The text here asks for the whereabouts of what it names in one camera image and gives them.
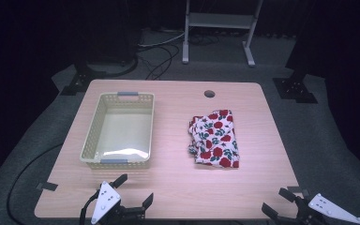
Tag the black stand base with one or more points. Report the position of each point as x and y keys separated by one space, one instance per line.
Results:
x=81 y=79
x=293 y=89

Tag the red floral white cloth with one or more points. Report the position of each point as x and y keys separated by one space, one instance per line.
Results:
x=215 y=140

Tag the grey tape tab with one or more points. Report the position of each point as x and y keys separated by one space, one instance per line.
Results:
x=47 y=186
x=296 y=189

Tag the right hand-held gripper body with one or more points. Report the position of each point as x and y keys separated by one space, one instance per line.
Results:
x=325 y=206

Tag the cream plastic basket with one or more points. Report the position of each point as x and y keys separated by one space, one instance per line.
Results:
x=125 y=131

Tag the white metal stand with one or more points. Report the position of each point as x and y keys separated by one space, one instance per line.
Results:
x=220 y=20

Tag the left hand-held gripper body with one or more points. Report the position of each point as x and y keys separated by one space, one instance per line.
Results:
x=106 y=200

